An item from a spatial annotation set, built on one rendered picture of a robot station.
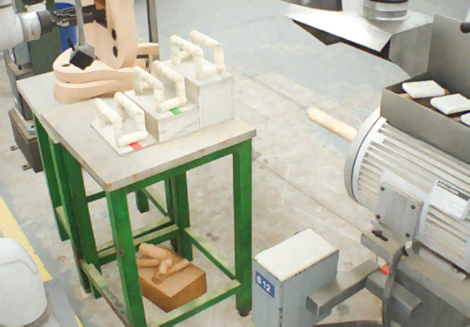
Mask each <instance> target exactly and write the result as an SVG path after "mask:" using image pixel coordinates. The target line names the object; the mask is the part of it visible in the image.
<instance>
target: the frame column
mask: <svg viewBox="0 0 470 327"><path fill-rule="evenodd" d="M394 281H395V282H396V283H398V284H399V285H400V286H402V287H403V288H405V289H407V290H408V291H409V292H411V293H413V295H415V296H417V298H419V299H421V300H422V301H423V304H422V307H421V311H420V313H419V314H418V315H416V316H415V317H414V318H413V319H411V320H408V319H406V318H405V317H404V316H401V315H400V314H399V313H397V312H396V311H395V310H394V309H392V308H391V307H389V320H392V319H393V320H394V321H395V322H396V323H398V324H399V325H400V326H402V327H470V318H468V317H467V316H466V315H465V314H462V313H461V312H460V311H458V310H457V309H455V308H453V307H452V306H451V305H450V304H448V303H447V302H446V301H444V300H442V299H441V298H439V297H437V296H436V295H435V294H433V293H432V292H431V291H430V290H428V289H426V288H425V287H422V286H421V285H420V284H419V283H417V282H416V281H415V280H413V279H412V278H410V277H408V275H406V274H403V272H401V271H400V270H398V269H397V271H396V274H395V278H394Z"/></svg>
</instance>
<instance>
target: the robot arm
mask: <svg viewBox="0 0 470 327"><path fill-rule="evenodd" d="M81 12H82V17H83V24H86V23H93V20H98V19H101V18H106V12H105V8H104V9H100V10H96V4H92V5H87V6H82V5H81ZM76 25H77V17H76V6H74V7H70V8H65V9H62V10H59V11H54V12H48V10H42V11H39V12H37V13H35V12H34V11H28V12H23V13H15V14H14V11H13V8H12V2H11V0H0V50H4V49H10V48H12V47H14V46H15V45H18V44H22V43H25V42H28V41H30V40H35V39H39V38H40V37H41V36H45V35H48V34H52V31H53V27H58V28H61V27H63V29H67V28H70V27H73V26H76ZM0 327H62V326H61V324H60V323H59V322H58V321H57V319H55V315H54V313H53V310H52V308H51V306H50V301H49V293H48V291H47V290H46V289H44V283H43V280H42V277H41V274H40V272H39V268H38V267H37V264H36V262H35V260H34V259H33V258H32V256H31V254H30V252H29V251H28V250H27V249H25V247H24V246H23V245H22V244H21V243H20V242H19V241H16V240H14V239H10V238H0Z"/></svg>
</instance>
